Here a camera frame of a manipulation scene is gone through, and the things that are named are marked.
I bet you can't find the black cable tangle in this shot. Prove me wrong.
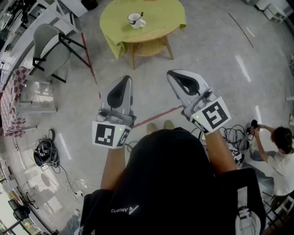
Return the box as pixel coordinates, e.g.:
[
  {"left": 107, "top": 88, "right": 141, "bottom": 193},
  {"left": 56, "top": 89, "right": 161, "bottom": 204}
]
[{"left": 219, "top": 124, "right": 254, "bottom": 152}]

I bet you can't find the black device with cable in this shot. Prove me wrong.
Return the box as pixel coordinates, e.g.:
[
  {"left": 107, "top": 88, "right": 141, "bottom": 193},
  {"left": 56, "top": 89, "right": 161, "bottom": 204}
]
[{"left": 246, "top": 119, "right": 260, "bottom": 136}]

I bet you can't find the white box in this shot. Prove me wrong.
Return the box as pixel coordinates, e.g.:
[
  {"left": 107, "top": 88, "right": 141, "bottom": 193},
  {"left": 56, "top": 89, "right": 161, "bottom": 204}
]
[{"left": 262, "top": 3, "right": 288, "bottom": 24}]

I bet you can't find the spare gripper on floor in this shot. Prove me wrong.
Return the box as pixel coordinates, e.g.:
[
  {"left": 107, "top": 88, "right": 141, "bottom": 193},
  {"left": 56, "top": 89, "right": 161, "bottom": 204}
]
[{"left": 229, "top": 146, "right": 245, "bottom": 167}]

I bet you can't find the white power strip with cables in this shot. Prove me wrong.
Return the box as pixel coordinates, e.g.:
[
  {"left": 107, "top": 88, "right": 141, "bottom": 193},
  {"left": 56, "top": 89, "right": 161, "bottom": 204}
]
[{"left": 66, "top": 178, "right": 89, "bottom": 204}]

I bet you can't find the grey chair with black frame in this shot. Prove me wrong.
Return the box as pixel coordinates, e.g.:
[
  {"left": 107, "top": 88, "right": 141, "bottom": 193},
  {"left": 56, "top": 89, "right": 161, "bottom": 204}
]
[{"left": 32, "top": 23, "right": 93, "bottom": 84}]

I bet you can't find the white cup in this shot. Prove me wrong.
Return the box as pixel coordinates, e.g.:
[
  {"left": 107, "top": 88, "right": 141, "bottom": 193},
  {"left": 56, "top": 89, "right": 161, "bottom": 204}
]
[{"left": 127, "top": 12, "right": 147, "bottom": 29}]

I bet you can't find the green tablecloth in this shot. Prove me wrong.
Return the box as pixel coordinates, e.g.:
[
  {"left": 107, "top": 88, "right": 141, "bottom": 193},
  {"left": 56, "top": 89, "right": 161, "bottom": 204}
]
[{"left": 99, "top": 0, "right": 187, "bottom": 61}]

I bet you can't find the black device cable pile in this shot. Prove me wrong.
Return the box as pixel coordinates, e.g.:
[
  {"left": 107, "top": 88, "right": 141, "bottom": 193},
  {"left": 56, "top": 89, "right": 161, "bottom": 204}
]
[{"left": 33, "top": 129, "right": 62, "bottom": 173}]

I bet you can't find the person's black shirt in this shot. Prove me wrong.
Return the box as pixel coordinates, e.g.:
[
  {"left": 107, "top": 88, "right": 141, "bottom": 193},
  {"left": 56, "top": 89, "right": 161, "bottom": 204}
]
[{"left": 79, "top": 127, "right": 267, "bottom": 235}]

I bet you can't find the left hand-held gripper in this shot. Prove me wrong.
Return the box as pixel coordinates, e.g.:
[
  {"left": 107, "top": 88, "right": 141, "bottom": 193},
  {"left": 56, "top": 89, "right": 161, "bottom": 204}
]
[{"left": 91, "top": 75, "right": 137, "bottom": 150}]

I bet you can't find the red checkered cloth table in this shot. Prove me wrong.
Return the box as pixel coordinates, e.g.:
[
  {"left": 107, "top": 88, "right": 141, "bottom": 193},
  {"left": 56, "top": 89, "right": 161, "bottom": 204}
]
[{"left": 0, "top": 67, "right": 38, "bottom": 138}]

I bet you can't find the person's right forearm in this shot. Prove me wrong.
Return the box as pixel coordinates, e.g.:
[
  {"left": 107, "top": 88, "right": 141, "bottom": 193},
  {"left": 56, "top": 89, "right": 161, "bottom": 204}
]
[{"left": 204, "top": 128, "right": 238, "bottom": 177}]

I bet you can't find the black bin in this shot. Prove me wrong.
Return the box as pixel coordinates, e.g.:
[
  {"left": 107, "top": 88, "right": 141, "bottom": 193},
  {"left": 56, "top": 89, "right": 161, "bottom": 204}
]
[{"left": 81, "top": 0, "right": 99, "bottom": 11}]

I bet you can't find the person's left forearm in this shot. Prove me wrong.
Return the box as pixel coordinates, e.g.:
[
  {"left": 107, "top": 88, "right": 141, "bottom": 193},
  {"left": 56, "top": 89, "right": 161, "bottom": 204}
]
[{"left": 100, "top": 145, "right": 130, "bottom": 191}]

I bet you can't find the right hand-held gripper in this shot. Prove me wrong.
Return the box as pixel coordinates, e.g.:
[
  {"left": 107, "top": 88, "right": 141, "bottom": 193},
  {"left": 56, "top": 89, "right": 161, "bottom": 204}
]
[{"left": 166, "top": 69, "right": 232, "bottom": 134}]

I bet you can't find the black stool frame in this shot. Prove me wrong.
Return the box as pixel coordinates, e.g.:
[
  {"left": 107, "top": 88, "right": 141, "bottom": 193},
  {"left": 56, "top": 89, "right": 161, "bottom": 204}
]
[{"left": 261, "top": 190, "right": 294, "bottom": 231}]

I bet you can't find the round wooden table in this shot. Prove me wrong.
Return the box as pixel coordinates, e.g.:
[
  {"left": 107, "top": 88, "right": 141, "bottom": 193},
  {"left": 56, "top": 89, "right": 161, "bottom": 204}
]
[{"left": 119, "top": 27, "right": 175, "bottom": 71}]

